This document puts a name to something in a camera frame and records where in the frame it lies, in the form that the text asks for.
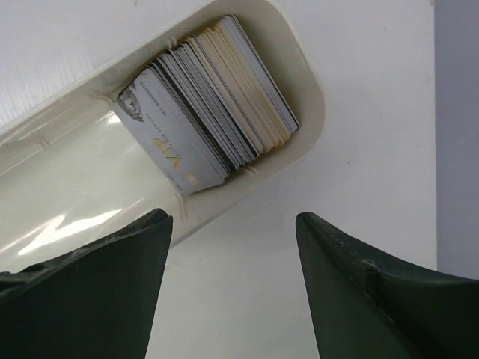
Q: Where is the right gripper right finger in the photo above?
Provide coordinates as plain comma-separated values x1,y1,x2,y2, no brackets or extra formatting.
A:
296,212,478,358

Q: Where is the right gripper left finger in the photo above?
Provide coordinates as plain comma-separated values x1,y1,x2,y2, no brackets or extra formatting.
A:
1,209,174,358

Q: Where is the stack of credit cards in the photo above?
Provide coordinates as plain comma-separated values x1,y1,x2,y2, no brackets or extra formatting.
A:
113,15,299,195

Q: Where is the white plastic tray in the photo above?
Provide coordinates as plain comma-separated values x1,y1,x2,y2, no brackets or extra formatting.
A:
1,1,325,272

